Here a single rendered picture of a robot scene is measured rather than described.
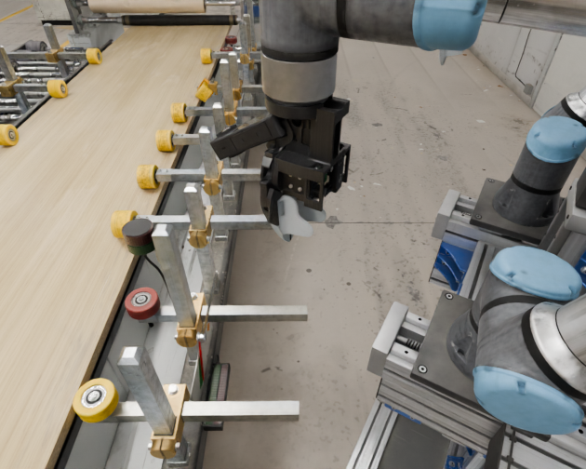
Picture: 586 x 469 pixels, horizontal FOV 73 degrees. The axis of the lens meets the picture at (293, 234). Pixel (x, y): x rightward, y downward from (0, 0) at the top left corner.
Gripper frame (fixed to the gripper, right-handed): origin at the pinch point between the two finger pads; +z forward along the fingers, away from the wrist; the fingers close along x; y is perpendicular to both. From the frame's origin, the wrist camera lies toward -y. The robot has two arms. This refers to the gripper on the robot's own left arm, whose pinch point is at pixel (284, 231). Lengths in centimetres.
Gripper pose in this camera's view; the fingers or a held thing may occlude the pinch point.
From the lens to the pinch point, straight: 55.7
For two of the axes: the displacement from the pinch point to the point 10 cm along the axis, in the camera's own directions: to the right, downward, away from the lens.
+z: 0.0, 7.5, 6.6
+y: 8.6, 3.3, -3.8
